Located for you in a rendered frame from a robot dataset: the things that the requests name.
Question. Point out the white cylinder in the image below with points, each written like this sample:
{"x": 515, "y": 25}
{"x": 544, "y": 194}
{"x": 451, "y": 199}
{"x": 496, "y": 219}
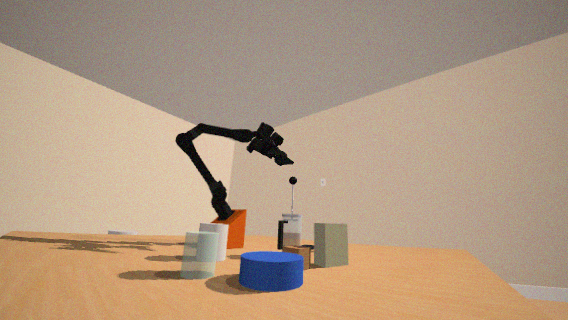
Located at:
{"x": 222, "y": 240}

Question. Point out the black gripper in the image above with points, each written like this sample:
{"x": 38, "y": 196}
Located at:
{"x": 268, "y": 148}

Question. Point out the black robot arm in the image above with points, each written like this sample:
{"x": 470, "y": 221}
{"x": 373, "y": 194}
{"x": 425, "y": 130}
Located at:
{"x": 218, "y": 191}

